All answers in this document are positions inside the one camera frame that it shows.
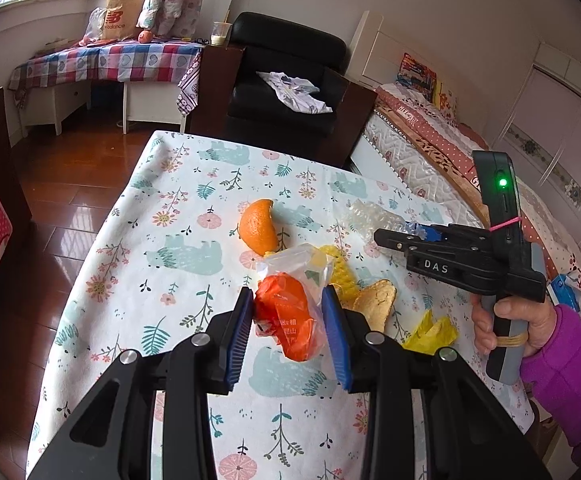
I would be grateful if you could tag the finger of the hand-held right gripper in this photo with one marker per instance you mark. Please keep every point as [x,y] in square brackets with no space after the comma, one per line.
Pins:
[433,232]
[435,262]

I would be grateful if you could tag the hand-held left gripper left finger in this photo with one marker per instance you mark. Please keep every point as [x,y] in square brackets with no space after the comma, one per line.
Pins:
[238,340]

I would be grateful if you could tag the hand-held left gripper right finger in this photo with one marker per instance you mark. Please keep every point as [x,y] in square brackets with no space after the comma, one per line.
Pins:
[335,340]

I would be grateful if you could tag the orange plastic bag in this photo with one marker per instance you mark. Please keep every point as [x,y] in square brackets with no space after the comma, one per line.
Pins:
[285,317]

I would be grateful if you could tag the clear bubble wrap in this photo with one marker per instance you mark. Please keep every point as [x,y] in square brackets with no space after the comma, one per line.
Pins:
[370,217]

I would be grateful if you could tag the yellow foam net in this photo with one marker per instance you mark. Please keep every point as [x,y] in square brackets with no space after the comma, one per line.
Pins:
[343,275]

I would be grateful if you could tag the yellow plastic bag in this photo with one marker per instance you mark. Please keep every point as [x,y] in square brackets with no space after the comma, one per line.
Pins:
[433,332]

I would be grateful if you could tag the clear plastic bag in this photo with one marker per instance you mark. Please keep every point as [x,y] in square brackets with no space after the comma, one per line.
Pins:
[295,260]

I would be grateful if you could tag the orange peel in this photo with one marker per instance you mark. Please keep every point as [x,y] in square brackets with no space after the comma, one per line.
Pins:
[258,227]

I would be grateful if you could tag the person's right forearm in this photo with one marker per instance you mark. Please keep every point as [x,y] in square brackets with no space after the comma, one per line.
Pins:
[570,365]

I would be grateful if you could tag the person's right hand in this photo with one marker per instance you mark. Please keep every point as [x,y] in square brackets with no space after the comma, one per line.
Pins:
[535,325]

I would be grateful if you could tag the brown leaf blanket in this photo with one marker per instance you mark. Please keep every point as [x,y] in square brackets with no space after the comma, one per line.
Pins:
[463,185]

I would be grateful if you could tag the blue tissue box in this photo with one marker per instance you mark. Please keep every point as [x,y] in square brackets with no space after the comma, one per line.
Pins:
[568,295]

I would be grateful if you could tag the bed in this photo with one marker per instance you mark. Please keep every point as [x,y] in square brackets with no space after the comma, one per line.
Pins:
[410,160]

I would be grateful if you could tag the pink floral quilt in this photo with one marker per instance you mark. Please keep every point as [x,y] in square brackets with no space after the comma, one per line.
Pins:
[445,145]

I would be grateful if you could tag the floral tablecloth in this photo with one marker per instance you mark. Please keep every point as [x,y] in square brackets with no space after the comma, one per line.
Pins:
[180,240]

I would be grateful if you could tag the yellow floral pillow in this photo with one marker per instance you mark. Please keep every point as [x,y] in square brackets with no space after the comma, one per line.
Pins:
[445,100]

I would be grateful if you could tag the white wardrobe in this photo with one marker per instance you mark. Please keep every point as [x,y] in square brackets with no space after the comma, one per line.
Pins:
[555,125]

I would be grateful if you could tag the colourful printed pillow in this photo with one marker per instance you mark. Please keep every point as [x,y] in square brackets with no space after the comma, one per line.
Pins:
[417,75]

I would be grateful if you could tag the white headboard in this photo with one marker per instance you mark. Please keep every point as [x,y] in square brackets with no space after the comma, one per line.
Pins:
[385,50]

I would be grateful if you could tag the white garment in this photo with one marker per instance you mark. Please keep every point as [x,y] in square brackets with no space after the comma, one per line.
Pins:
[295,92]

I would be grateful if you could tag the black armchair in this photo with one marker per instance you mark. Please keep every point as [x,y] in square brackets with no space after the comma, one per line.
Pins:
[280,40]

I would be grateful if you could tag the white desk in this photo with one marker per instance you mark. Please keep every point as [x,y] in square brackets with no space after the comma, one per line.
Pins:
[150,105]

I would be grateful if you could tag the white cup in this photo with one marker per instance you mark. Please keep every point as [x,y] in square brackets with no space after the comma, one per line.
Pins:
[221,34]

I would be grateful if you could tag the checkered tablecloth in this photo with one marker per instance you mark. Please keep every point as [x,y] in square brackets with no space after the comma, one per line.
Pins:
[120,60]

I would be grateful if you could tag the red apple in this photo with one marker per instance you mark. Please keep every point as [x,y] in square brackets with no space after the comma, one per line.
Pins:
[145,36]

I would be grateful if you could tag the translucent plastic bag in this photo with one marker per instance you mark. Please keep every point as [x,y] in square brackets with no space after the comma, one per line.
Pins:
[93,27]

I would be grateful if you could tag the brown paper bag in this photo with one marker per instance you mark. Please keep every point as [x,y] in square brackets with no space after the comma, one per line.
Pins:
[120,15]

